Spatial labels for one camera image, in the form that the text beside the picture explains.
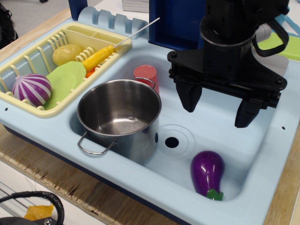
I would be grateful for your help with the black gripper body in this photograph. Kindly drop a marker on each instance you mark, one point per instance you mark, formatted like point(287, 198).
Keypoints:
point(226, 63)

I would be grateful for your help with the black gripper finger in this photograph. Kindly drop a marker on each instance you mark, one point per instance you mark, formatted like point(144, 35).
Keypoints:
point(247, 112)
point(189, 94)

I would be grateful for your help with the purple toy eggplant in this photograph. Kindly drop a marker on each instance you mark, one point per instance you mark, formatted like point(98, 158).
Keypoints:
point(207, 169)

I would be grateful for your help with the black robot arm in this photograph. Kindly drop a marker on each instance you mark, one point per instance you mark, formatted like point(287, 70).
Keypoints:
point(252, 12)

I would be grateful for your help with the stainless steel pot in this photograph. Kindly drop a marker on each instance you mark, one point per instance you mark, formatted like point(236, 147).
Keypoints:
point(122, 116)

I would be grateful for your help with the pink plastic cup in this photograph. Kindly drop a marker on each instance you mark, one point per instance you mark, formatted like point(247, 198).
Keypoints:
point(147, 74)

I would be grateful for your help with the grey toy faucet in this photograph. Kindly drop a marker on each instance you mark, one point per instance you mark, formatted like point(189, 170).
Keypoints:
point(271, 60)

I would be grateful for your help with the dark blue plastic box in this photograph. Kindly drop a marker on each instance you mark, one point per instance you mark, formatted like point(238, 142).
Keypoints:
point(178, 27)

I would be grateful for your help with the light blue toy sink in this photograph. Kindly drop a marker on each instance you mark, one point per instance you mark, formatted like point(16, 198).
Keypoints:
point(121, 191)

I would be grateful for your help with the blue plastic cup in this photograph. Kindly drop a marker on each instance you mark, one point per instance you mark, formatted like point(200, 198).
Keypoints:
point(291, 27)

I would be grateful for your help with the grey ribbed box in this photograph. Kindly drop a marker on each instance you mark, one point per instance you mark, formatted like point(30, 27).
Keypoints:
point(136, 5)

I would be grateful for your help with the orange toy piece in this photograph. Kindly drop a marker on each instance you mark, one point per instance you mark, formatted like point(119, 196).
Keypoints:
point(89, 73)

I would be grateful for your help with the green plastic plate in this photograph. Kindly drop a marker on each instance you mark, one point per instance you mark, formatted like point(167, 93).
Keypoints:
point(64, 80)

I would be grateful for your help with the yellow toy potato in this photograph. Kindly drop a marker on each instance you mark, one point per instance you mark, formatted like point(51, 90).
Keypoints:
point(65, 54)

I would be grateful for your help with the yellow dish rack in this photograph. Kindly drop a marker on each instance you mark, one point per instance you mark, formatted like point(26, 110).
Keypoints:
point(37, 58)

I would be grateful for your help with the purple striped toy onion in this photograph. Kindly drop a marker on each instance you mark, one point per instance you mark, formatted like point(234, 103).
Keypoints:
point(35, 88)

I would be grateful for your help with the black bag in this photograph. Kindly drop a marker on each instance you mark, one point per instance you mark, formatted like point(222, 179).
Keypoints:
point(7, 30)

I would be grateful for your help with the yellow tape piece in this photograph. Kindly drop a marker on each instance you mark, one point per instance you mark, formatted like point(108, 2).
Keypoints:
point(39, 212)

